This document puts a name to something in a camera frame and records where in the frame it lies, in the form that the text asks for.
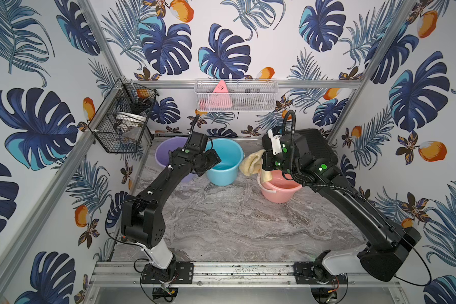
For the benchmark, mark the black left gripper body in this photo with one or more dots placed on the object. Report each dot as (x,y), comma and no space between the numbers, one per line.
(206,161)

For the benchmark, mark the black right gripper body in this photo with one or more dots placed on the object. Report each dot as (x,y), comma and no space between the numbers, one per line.
(277,162)

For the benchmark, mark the teal plastic bucket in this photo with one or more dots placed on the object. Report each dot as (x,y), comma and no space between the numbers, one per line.
(231,155)

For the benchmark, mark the yellow cleaning cloth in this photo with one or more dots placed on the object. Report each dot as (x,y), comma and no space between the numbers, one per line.
(252,165)

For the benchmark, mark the pink plastic bucket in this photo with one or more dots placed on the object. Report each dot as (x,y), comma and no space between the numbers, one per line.
(278,189)

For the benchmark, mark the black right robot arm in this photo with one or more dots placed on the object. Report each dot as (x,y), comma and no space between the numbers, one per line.
(388,244)

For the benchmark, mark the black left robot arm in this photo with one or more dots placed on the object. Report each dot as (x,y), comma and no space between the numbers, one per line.
(142,219)

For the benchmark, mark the purple plastic bucket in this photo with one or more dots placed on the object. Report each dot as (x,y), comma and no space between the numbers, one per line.
(169,146)

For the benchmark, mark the black plastic tool case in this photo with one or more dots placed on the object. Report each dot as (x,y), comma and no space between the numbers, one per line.
(315,152)

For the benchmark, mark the pink triangular item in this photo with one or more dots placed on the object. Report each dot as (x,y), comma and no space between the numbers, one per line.
(220,98)

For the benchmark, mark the clear wall shelf basket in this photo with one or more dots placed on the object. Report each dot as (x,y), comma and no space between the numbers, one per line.
(247,95)

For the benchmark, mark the black wire basket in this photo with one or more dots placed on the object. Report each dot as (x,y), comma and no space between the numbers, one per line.
(123,117)

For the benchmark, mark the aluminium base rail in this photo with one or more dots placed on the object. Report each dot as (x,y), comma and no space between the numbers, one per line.
(230,275)

